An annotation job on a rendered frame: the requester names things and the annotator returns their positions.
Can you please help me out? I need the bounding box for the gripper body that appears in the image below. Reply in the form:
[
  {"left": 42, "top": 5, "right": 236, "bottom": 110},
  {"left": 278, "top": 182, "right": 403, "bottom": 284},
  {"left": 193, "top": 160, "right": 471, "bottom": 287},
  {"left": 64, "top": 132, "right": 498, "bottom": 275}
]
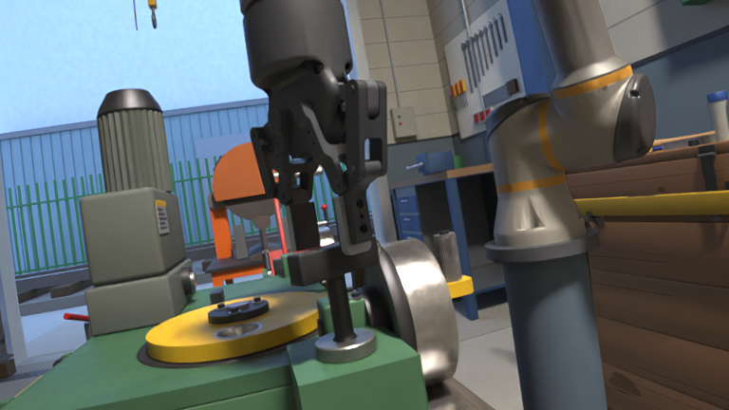
[{"left": 242, "top": 0, "right": 355, "bottom": 139}]

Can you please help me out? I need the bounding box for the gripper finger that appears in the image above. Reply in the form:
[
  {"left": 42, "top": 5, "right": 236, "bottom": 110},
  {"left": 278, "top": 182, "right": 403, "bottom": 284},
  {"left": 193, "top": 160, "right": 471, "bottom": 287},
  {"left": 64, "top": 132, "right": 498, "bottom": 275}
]
[
  {"left": 327, "top": 79, "right": 389, "bottom": 258},
  {"left": 250, "top": 121, "right": 321, "bottom": 250}
]

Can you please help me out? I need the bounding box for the steel trolley wheel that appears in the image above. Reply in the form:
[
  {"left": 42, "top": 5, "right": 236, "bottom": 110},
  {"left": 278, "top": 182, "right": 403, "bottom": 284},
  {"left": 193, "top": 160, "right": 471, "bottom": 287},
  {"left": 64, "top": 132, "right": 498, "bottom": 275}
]
[{"left": 363, "top": 237, "right": 460, "bottom": 386}]

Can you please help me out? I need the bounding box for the steel clamp pad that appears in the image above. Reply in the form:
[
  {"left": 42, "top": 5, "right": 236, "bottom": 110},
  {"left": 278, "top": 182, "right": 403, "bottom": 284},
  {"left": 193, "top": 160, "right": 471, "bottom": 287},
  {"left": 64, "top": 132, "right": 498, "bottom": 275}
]
[{"left": 314, "top": 272, "right": 378, "bottom": 364}]

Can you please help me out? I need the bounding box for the green trolley body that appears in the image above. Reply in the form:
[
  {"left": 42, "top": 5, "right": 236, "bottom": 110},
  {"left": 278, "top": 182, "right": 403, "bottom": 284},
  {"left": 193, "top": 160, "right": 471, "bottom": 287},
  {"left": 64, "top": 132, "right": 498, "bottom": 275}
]
[{"left": 0, "top": 272, "right": 429, "bottom": 410}]

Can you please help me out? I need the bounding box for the beige electric box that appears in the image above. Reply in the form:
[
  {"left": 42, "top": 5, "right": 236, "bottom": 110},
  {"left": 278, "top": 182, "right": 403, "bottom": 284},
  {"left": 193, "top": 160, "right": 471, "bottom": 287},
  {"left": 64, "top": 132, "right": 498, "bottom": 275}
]
[{"left": 389, "top": 104, "right": 420, "bottom": 141}]

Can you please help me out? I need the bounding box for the orange saw machine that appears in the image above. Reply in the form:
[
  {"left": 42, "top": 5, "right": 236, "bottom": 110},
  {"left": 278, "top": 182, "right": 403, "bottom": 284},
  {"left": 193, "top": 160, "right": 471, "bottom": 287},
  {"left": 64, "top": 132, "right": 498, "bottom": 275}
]
[{"left": 206, "top": 141, "right": 290, "bottom": 289}]

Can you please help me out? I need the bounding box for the blue bench vise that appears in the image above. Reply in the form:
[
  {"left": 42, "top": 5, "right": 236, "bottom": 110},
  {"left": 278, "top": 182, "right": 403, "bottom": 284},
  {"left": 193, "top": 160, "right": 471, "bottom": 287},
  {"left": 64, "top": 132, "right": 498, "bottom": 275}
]
[{"left": 405, "top": 150, "right": 457, "bottom": 176}]

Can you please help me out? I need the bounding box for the blue workbench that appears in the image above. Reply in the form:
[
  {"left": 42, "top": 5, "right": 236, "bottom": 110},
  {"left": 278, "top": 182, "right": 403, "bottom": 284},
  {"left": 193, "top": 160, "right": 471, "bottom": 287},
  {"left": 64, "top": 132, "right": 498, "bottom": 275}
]
[{"left": 389, "top": 162, "right": 507, "bottom": 321}]

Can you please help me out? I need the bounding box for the white tool board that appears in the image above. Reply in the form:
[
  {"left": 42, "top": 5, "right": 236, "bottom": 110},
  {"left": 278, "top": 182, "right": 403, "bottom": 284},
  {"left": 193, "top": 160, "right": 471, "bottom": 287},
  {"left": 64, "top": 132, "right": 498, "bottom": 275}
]
[{"left": 443, "top": 0, "right": 532, "bottom": 141}]

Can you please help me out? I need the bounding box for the ribbed grey motor cap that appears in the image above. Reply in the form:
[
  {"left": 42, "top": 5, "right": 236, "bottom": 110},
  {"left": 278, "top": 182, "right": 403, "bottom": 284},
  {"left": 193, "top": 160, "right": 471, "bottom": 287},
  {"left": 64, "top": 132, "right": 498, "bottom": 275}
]
[{"left": 96, "top": 87, "right": 176, "bottom": 195}]

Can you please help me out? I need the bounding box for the grey ribbed cylinder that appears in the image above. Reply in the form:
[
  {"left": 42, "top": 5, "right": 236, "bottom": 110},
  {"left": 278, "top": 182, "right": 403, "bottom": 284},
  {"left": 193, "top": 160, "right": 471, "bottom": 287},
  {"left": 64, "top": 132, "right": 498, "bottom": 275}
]
[{"left": 432, "top": 230, "right": 463, "bottom": 284}]

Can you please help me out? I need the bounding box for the grey-green motor housing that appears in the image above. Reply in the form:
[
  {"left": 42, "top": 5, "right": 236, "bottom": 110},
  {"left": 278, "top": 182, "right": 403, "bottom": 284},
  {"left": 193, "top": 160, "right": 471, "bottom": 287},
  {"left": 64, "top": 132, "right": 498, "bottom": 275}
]
[{"left": 79, "top": 186, "right": 196, "bottom": 337}]

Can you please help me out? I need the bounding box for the blue steel column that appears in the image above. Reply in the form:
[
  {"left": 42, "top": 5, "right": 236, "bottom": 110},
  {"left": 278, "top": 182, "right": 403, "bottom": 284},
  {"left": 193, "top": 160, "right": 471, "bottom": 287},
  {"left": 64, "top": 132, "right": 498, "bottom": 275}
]
[{"left": 495, "top": 0, "right": 557, "bottom": 104}]

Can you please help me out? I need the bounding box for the yellow block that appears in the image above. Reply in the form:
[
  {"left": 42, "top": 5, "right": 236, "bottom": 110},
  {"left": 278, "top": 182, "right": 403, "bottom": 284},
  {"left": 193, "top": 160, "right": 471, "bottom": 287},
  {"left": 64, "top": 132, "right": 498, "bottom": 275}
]
[{"left": 446, "top": 274, "right": 476, "bottom": 301}]

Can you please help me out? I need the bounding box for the yellow round disc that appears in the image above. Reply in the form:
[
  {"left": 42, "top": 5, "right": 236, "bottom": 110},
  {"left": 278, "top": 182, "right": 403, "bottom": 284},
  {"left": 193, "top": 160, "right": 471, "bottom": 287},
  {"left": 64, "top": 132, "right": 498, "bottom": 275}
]
[{"left": 144, "top": 290, "right": 327, "bottom": 365}]

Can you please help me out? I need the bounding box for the green railing fence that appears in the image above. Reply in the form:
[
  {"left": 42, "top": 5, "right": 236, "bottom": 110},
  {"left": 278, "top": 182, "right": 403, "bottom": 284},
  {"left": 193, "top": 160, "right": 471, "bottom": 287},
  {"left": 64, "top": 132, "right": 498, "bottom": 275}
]
[{"left": 5, "top": 160, "right": 338, "bottom": 275}]

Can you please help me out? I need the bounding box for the yellow bar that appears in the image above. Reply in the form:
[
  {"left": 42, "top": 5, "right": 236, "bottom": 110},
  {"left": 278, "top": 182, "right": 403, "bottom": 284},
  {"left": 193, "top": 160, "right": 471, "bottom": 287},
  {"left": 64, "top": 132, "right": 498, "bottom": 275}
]
[{"left": 573, "top": 190, "right": 729, "bottom": 218}]

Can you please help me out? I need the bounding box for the brown wooden crate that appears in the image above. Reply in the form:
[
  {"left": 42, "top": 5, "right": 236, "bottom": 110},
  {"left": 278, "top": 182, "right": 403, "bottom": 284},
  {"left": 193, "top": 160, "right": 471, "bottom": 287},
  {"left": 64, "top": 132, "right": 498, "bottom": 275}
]
[{"left": 565, "top": 140, "right": 729, "bottom": 410}]

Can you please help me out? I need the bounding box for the white bottle with blue cap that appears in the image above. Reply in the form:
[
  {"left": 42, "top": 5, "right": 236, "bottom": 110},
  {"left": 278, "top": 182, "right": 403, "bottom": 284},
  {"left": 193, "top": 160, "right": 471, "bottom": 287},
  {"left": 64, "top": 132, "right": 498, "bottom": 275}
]
[{"left": 706, "top": 89, "right": 729, "bottom": 143}]

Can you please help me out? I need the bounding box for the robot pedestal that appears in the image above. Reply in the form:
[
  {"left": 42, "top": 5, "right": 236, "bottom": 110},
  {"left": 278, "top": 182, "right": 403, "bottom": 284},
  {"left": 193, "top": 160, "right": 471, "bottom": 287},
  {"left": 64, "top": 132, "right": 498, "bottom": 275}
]
[{"left": 483, "top": 226, "right": 608, "bottom": 410}]

